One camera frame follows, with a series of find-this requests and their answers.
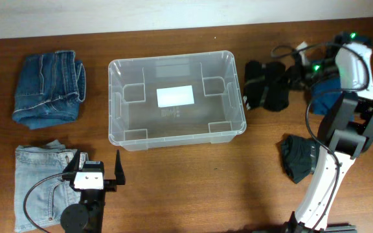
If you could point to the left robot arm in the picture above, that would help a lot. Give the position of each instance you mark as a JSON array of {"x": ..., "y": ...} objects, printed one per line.
[{"x": 87, "y": 214}]

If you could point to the white label in bin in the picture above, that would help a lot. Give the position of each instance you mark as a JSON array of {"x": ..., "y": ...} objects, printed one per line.
[{"x": 175, "y": 96}]

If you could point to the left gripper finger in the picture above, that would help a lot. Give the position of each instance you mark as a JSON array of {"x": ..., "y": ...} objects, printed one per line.
[
  {"x": 119, "y": 172},
  {"x": 72, "y": 168}
]

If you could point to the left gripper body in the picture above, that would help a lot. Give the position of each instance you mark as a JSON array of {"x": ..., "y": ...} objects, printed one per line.
[{"x": 110, "y": 184}]

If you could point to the dark blue jeans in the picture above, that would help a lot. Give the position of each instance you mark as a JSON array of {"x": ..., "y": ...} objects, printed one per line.
[{"x": 50, "y": 89}]

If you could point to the light blue folded jeans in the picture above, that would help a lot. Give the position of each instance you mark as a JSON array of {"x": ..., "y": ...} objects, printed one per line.
[{"x": 46, "y": 202}]

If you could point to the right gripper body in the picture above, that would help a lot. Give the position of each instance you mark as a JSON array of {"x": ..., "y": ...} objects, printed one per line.
[{"x": 307, "y": 75}]

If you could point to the dark garment with band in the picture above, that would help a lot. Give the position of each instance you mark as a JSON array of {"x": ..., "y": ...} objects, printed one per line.
[{"x": 299, "y": 157}]

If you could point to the blue garment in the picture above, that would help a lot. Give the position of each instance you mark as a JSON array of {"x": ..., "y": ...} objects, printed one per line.
[{"x": 324, "y": 103}]

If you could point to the clear plastic storage bin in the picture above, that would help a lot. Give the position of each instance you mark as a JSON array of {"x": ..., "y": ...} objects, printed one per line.
[{"x": 137, "y": 123}]

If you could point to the black garment with bands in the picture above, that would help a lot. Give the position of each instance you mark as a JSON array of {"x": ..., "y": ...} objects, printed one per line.
[{"x": 265, "y": 86}]

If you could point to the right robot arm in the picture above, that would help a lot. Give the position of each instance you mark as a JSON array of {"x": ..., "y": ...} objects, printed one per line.
[{"x": 345, "y": 132}]

